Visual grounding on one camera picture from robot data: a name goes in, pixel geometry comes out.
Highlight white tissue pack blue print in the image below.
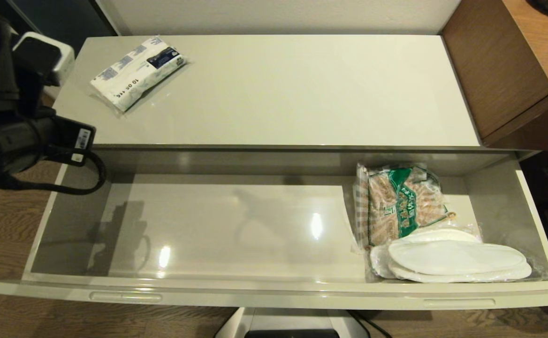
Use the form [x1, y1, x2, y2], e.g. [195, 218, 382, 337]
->
[89, 35, 189, 116]

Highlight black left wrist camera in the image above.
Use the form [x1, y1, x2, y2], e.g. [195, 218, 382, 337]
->
[11, 32, 76, 88]

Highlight brown wooden desk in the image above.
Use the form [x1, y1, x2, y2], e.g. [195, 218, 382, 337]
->
[441, 0, 548, 152]

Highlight glossy grey cabinet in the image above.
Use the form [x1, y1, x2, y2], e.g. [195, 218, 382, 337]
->
[44, 34, 539, 161]

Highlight green brown snack bag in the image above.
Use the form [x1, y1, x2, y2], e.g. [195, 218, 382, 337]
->
[353, 163, 457, 252]

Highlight dark glass door panel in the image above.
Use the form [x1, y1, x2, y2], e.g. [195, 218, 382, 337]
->
[9, 0, 119, 52]

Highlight white slippers in flat bag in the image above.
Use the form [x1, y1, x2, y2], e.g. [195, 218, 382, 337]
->
[369, 228, 482, 281]

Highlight black floor cable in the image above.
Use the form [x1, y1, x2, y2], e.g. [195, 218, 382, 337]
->
[347, 309, 392, 338]

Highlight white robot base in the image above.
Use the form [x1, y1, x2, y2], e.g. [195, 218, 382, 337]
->
[215, 307, 368, 338]

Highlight white slippers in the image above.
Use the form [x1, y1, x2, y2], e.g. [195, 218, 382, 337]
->
[387, 239, 548, 284]
[369, 228, 482, 281]

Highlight open grey drawer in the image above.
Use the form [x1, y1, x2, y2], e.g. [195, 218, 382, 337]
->
[0, 149, 548, 311]

